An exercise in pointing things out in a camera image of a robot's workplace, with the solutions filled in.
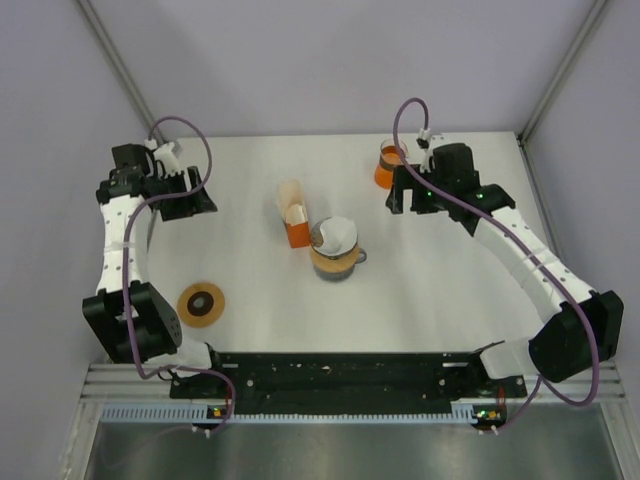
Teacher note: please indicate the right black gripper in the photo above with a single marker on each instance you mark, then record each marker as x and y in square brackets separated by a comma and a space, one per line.
[405, 179]

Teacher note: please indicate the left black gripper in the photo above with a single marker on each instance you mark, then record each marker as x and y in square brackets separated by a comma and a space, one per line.
[197, 202]

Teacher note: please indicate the orange liquid glass flask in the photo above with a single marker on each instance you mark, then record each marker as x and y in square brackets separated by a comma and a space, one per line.
[388, 160]

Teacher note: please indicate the orange filter box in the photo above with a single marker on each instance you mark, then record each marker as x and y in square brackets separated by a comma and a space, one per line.
[292, 208]

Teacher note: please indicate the grey glass server carafe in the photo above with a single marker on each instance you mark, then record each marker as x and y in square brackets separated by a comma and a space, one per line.
[339, 268]

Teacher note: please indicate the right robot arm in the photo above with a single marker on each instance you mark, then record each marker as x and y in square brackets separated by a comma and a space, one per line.
[580, 325]

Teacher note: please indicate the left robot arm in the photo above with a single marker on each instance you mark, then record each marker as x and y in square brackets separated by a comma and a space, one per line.
[131, 319]

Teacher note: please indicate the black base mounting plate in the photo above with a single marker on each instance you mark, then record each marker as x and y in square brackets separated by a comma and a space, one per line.
[347, 383]

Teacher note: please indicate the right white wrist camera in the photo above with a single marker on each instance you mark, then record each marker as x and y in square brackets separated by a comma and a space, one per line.
[428, 141]

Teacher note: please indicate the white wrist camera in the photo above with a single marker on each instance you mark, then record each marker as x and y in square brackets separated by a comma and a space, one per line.
[167, 154]
[428, 141]

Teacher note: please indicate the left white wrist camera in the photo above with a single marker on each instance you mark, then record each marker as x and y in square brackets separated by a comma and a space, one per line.
[167, 154]

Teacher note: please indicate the right aluminium frame post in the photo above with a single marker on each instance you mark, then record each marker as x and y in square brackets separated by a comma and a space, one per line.
[580, 41]

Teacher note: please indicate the aluminium frame post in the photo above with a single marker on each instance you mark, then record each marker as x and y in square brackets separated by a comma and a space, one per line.
[580, 41]
[115, 61]

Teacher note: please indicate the left aluminium frame post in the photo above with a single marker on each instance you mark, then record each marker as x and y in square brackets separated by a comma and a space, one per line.
[115, 61]

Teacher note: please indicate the aluminium front rail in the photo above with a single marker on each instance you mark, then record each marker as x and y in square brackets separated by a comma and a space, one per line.
[123, 382]

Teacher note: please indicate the grey slotted cable duct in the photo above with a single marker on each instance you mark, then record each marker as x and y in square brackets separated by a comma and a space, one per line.
[167, 413]

